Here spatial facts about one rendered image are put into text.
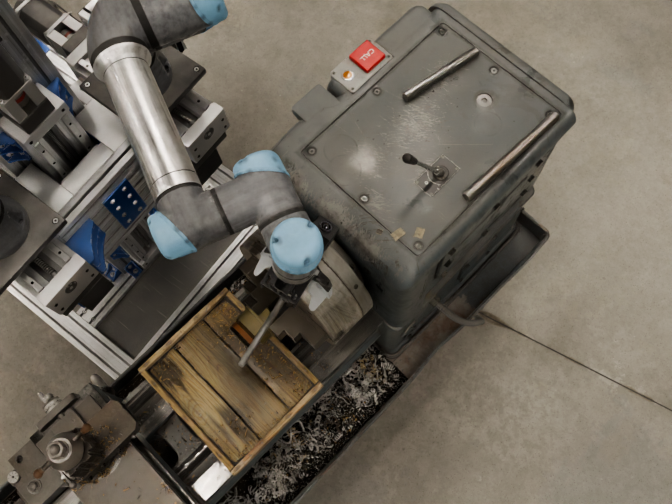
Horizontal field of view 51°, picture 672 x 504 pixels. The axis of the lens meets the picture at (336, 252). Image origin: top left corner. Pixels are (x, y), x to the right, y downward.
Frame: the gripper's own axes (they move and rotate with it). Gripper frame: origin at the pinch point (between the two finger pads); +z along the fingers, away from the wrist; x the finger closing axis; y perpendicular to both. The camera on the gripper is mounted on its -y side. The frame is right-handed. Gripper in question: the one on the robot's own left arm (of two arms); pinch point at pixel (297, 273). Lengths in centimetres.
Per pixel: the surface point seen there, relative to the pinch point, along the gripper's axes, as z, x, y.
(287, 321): 24.9, 2.3, 6.4
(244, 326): 24.8, -5.1, 12.4
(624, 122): 131, 71, -149
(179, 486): 41, 1, 51
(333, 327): 19.0, 11.6, 2.7
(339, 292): 14.9, 8.7, -3.7
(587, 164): 131, 66, -123
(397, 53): 14, -9, -58
